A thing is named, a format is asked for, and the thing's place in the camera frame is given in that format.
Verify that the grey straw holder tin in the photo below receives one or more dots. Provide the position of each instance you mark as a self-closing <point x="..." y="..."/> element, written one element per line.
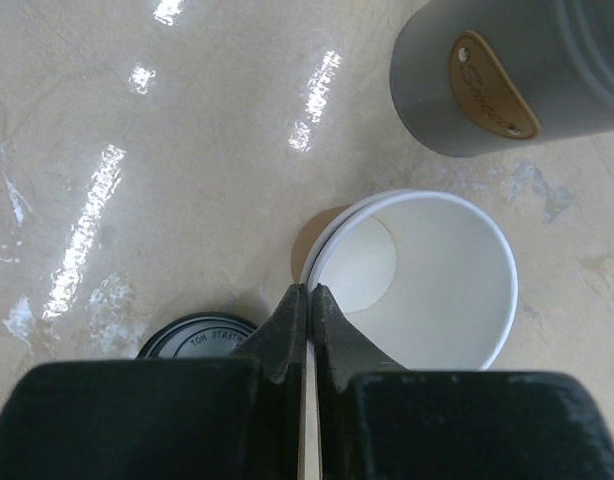
<point x="474" y="77"/>

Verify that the black plastic cup lid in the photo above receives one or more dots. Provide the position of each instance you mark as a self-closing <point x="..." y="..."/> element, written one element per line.
<point x="199" y="335"/>

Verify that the brown paper coffee cup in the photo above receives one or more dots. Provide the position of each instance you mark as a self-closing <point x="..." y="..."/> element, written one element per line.
<point x="405" y="288"/>

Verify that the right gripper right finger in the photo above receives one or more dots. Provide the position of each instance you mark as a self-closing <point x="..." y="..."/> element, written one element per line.
<point x="467" y="425"/>

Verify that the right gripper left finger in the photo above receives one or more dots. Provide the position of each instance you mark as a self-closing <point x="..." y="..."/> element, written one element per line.
<point x="231" y="417"/>

